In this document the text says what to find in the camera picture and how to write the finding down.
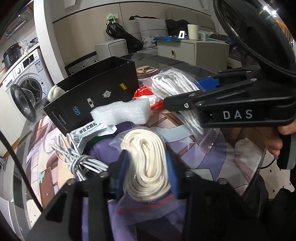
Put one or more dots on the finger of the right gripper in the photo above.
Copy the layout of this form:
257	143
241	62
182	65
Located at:
186	101
230	76

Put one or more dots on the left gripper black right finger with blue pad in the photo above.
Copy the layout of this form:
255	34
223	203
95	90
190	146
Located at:
214	210

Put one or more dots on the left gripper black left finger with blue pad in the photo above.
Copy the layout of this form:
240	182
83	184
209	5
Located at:
62	218

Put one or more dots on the red white plastic bag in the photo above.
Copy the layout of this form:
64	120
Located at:
144	93

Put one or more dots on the white medicine packet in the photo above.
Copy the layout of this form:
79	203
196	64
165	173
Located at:
81	136

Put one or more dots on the person's right hand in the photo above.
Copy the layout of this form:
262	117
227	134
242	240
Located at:
272	138

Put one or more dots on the beige side cabinet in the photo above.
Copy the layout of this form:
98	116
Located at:
210	55

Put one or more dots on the anime print desk mat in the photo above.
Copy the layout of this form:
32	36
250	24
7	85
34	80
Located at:
148	210

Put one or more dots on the white paper roll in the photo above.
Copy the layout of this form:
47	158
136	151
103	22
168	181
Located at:
193	31

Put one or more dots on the blue item on cabinet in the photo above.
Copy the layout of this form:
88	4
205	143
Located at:
167	39

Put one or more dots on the black jacket on sofa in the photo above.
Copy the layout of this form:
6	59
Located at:
174	27

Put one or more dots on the black cardboard box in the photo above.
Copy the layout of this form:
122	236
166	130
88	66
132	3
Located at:
110	80

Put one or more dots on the grey sofa cushion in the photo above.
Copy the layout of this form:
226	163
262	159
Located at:
152	27

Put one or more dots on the black backpack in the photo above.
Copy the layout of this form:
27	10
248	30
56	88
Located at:
116	31

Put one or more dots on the white washing machine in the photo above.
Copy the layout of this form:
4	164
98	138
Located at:
27	85

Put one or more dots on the black pressure cooker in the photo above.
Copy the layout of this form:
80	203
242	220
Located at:
11	55

